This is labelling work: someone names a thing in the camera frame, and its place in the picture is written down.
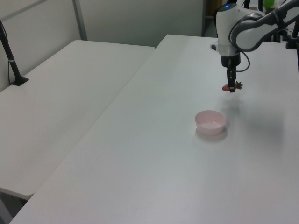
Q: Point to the pink plastic bowl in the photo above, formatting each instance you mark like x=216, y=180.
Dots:
x=210, y=123

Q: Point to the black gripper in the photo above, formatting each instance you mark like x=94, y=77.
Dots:
x=230, y=60

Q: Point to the grey partition frame post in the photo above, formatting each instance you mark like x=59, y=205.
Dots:
x=79, y=19

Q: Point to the black pole with clamp base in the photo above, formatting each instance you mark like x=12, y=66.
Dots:
x=10, y=60

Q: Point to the black stand behind robot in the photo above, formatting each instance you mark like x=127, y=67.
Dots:
x=292, y=35

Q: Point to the green object in background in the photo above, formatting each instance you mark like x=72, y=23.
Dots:
x=268, y=2

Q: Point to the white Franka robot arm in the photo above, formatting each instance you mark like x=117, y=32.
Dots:
x=247, y=28

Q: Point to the white side table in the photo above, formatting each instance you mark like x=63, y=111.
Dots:
x=58, y=105

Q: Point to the red strawberry with green leaves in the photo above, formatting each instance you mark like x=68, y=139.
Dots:
x=225, y=87

